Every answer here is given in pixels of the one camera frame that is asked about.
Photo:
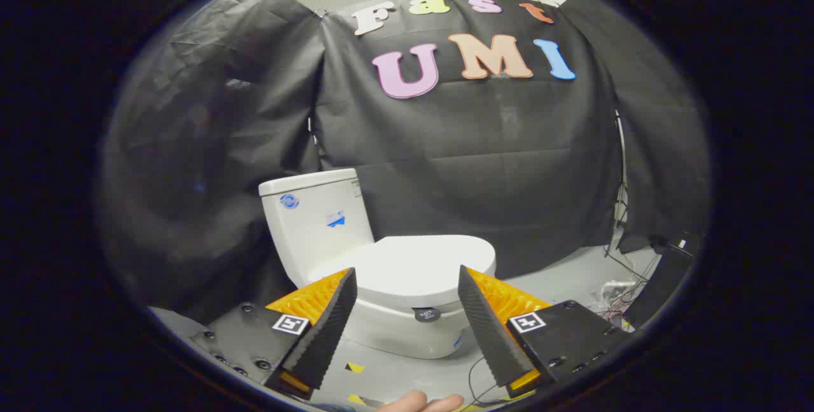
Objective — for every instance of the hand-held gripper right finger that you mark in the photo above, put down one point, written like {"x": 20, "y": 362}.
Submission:
{"x": 486, "y": 326}

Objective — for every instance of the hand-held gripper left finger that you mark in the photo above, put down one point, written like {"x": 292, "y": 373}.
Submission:
{"x": 331, "y": 320}

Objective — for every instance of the white toilet lid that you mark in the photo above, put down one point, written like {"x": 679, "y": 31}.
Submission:
{"x": 416, "y": 266}

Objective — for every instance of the white toilet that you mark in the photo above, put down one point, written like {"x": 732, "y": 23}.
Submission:
{"x": 311, "y": 234}

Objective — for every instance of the yellow black floor tape piece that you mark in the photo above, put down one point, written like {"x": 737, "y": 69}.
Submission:
{"x": 355, "y": 367}
{"x": 355, "y": 399}

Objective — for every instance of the black backdrop cloth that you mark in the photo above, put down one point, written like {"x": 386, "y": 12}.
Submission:
{"x": 477, "y": 164}

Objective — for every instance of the black box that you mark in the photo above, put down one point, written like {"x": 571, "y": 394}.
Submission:
{"x": 664, "y": 278}

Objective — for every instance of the thin backdrop stand pole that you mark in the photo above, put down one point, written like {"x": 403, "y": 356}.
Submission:
{"x": 622, "y": 177}

